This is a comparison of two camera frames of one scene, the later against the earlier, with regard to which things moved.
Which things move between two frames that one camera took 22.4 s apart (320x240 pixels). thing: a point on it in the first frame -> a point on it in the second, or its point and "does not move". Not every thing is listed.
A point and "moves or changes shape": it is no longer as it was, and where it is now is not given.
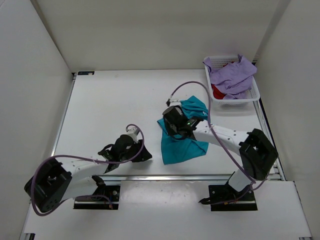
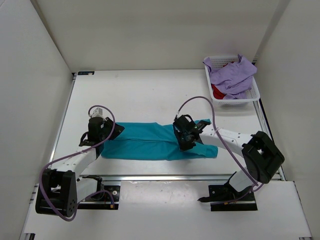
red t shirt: x=217 y=93 does not move
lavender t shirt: x=234 y=79 does not move
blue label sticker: x=90 y=73 does not move
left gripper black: x=144 y=155 -> x=118 y=129
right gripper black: x=170 y=131 -> x=182 y=146
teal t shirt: x=175 y=148 moves or changes shape
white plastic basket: x=252 y=98 does not move
